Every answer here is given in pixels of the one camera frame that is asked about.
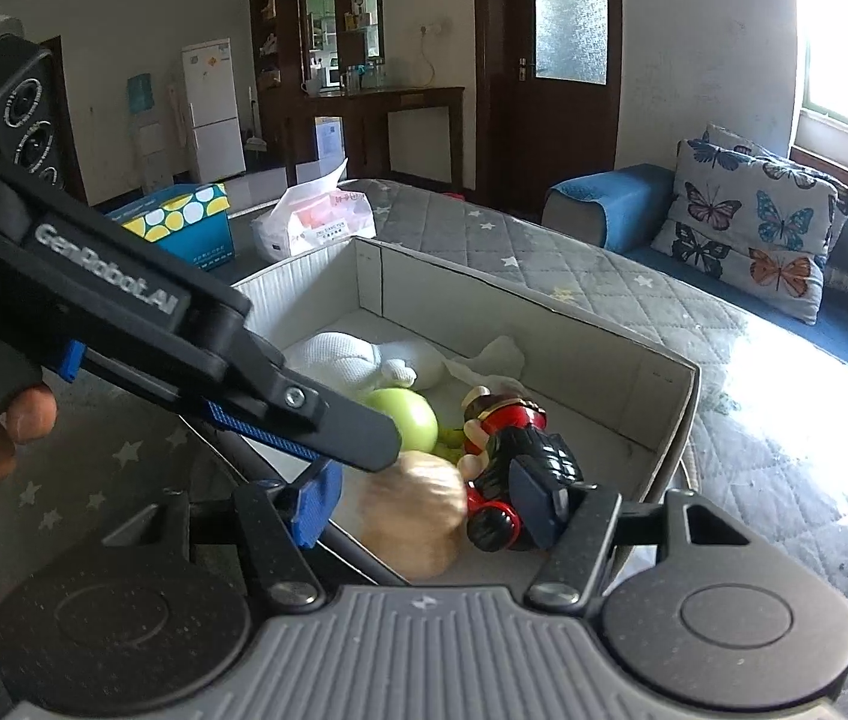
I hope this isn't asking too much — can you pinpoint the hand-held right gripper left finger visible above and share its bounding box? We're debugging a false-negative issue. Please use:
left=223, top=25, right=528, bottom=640
left=101, top=461, right=344, bottom=608

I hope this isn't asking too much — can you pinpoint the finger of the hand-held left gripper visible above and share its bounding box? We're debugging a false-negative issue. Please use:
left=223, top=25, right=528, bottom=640
left=83, top=352, right=320, bottom=462
left=244, top=364, right=402, bottom=472

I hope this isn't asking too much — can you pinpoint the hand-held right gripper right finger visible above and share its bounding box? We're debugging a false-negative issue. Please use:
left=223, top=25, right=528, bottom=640
left=508, top=457, right=751, bottom=612

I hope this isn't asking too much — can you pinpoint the white plush toy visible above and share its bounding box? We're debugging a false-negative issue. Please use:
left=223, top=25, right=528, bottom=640
left=283, top=332, right=526, bottom=398

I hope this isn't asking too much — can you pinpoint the green alien toy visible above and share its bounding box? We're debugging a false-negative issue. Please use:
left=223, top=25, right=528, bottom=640
left=364, top=388, right=470, bottom=466

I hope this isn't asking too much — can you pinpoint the black and red doll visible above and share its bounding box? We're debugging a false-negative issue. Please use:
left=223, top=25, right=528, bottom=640
left=461, top=385, right=582, bottom=552

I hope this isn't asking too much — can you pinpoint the yellow knobbly toy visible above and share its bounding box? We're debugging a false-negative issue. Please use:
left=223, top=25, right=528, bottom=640
left=353, top=450, right=468, bottom=582

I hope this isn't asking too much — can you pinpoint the grey cardboard box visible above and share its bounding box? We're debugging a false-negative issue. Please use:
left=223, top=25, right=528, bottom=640
left=229, top=235, right=699, bottom=586

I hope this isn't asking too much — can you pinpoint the blue yellow-dotted box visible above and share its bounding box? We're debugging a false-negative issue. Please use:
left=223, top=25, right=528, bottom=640
left=105, top=184, right=234, bottom=272

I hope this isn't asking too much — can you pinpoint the white water dispenser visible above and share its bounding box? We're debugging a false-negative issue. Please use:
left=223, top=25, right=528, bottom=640
left=128, top=73, right=174, bottom=192

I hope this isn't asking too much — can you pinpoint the white refrigerator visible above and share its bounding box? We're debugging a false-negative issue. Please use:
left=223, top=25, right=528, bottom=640
left=182, top=37, right=246, bottom=179

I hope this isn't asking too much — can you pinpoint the pink tissue pack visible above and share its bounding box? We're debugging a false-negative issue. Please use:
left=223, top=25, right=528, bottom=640
left=251, top=157, right=378, bottom=265

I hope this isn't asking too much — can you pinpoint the white framed board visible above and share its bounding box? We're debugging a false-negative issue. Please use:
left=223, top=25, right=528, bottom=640
left=315, top=118, right=345, bottom=162

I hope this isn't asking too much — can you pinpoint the dark wooden display cabinet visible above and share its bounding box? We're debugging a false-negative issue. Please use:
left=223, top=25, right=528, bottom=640
left=250, top=0, right=387, bottom=158

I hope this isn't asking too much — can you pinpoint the blue sofa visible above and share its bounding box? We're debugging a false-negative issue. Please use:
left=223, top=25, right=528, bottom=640
left=542, top=163, right=848, bottom=383

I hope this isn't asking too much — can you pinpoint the butterfly print pillow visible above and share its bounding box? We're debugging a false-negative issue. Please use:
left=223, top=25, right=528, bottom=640
left=701, top=124, right=848, bottom=256
left=652, top=139, right=841, bottom=323

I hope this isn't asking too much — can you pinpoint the dark wooden console table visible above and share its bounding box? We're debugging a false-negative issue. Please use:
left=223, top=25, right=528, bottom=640
left=281, top=86, right=466, bottom=188

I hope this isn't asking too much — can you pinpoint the dark wooden glass door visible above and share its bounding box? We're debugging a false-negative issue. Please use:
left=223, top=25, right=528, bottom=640
left=473, top=0, right=624, bottom=203

